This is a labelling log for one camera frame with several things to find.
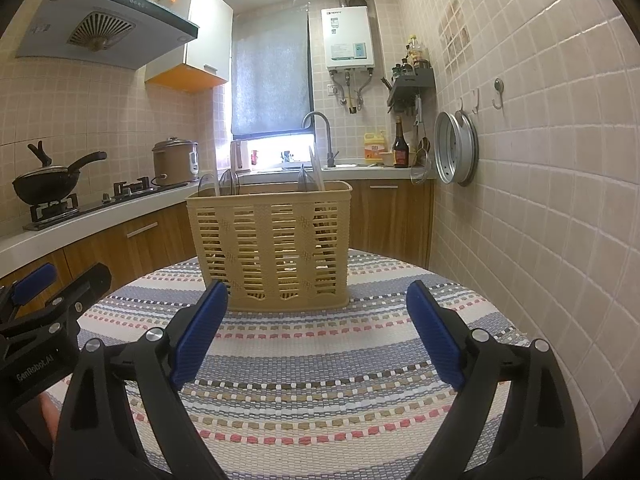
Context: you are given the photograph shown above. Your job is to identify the white orange wall cabinet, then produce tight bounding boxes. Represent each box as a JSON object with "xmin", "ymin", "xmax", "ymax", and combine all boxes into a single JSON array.
[{"xmin": 145, "ymin": 0, "xmax": 233, "ymax": 93}]

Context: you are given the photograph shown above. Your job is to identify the yellow oil bottle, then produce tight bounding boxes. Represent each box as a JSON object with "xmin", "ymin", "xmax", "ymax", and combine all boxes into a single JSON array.
[{"xmin": 363, "ymin": 130, "xmax": 387, "ymax": 164}]

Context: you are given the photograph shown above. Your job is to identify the black gas stove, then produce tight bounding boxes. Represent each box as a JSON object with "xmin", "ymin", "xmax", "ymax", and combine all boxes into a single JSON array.
[{"xmin": 23, "ymin": 177, "xmax": 188, "ymax": 232}]

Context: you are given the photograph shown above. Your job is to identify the beige plastic utensil basket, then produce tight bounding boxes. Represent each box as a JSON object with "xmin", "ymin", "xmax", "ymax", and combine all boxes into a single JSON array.
[{"xmin": 186, "ymin": 181, "xmax": 352, "ymax": 312}]

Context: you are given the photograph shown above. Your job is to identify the striped woven table mat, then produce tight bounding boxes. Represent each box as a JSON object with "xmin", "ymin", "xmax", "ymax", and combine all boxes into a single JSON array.
[{"xmin": 44, "ymin": 248, "xmax": 532, "ymax": 480}]

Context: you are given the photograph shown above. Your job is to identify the metal steamer tray on wall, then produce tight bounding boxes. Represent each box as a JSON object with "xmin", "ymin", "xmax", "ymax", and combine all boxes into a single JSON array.
[{"xmin": 434, "ymin": 110, "xmax": 480, "ymax": 186}]

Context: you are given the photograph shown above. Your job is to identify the light wooden chopstick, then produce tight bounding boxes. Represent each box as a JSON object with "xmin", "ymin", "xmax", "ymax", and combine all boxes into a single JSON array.
[{"xmin": 210, "ymin": 137, "xmax": 220, "ymax": 196}]

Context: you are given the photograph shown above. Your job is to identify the brown rice cooker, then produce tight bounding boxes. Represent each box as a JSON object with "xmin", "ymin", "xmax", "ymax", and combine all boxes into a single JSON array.
[{"xmin": 152, "ymin": 136, "xmax": 200, "ymax": 188}]

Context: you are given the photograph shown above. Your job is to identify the small metal wall hook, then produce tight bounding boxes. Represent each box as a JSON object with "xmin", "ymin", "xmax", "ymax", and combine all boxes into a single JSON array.
[{"xmin": 471, "ymin": 87, "xmax": 480, "ymax": 115}]

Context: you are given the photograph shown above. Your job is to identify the black wok pan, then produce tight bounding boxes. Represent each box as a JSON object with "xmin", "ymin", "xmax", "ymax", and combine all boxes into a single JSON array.
[{"xmin": 12, "ymin": 141, "xmax": 107, "ymax": 206}]

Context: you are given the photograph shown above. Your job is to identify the grey window blind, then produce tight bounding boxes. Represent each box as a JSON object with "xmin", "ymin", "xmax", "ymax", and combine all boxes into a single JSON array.
[{"xmin": 231, "ymin": 6, "xmax": 312, "ymax": 140}]

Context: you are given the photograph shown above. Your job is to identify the white kitchen countertop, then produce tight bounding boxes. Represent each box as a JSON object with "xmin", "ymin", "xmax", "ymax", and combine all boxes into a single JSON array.
[{"xmin": 0, "ymin": 165, "xmax": 411, "ymax": 278}]

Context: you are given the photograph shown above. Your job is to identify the dark soy sauce bottle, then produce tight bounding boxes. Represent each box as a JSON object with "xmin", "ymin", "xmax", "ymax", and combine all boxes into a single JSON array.
[{"xmin": 393, "ymin": 116, "xmax": 410, "ymax": 168}]

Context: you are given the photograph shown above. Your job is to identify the wooden base cabinets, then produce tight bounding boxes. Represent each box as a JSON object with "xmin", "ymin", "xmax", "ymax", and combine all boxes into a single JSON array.
[{"xmin": 1, "ymin": 179, "xmax": 434, "ymax": 312}]

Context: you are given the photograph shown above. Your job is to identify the chrome kitchen faucet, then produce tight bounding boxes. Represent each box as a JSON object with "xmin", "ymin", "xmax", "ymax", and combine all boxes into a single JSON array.
[{"xmin": 300, "ymin": 109, "xmax": 342, "ymax": 168}]

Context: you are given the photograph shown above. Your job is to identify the grey range hood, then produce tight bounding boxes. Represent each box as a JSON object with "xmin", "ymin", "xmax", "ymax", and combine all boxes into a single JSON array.
[{"xmin": 16, "ymin": 0, "xmax": 198, "ymax": 70}]

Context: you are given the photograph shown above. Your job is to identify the clear plastic spoon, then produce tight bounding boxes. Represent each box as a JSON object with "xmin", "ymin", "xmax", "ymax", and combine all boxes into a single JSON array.
[{"xmin": 218, "ymin": 168, "xmax": 241, "ymax": 196}]

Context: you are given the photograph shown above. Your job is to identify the grey wall spice shelf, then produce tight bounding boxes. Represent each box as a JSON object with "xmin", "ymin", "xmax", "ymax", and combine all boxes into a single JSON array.
[{"xmin": 381, "ymin": 66, "xmax": 435, "ymax": 113}]

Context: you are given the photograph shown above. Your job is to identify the person's hand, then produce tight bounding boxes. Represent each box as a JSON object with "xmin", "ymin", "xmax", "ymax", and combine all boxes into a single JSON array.
[{"xmin": 38, "ymin": 392, "xmax": 60, "ymax": 442}]

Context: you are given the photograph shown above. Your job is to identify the white gas water heater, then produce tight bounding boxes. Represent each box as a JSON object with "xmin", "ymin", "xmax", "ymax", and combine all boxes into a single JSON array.
[{"xmin": 321, "ymin": 6, "xmax": 375, "ymax": 70}]

